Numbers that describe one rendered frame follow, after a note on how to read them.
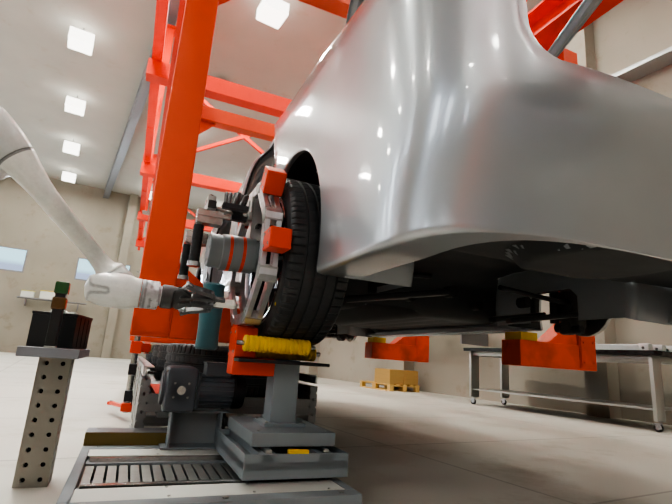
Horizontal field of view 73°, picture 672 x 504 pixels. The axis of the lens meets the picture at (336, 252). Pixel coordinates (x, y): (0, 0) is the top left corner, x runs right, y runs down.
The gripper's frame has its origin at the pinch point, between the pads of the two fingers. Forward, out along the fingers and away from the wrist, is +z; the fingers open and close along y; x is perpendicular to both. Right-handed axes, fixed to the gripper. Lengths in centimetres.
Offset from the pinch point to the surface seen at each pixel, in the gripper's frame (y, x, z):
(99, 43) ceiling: -157, 986, -184
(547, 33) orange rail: 125, 209, 223
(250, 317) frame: -7.8, 3.5, 11.1
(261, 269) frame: 12.6, 4.6, 9.7
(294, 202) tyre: 31.7, 21.1, 18.3
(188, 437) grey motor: -79, 6, 3
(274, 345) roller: -13.1, -3.9, 20.5
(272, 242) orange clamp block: 24.3, 3.6, 10.1
